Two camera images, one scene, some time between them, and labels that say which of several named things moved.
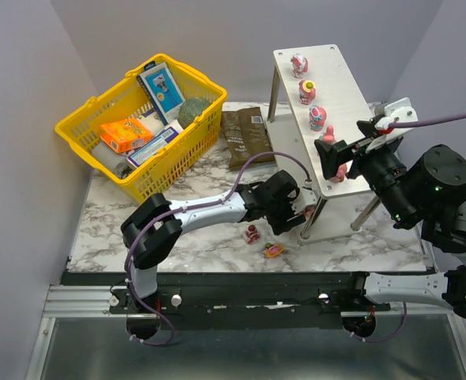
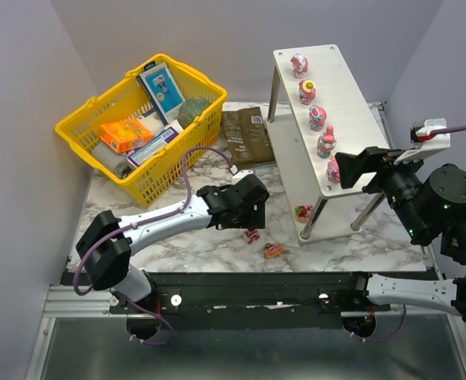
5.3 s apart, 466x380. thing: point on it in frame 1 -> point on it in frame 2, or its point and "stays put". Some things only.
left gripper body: [286, 218] -> [254, 210]
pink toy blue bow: [316, 117] stays put
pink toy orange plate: [272, 250] stays put
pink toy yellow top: [307, 91] stays put
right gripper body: [354, 159] -> [375, 169]
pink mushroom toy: [329, 137] stays put
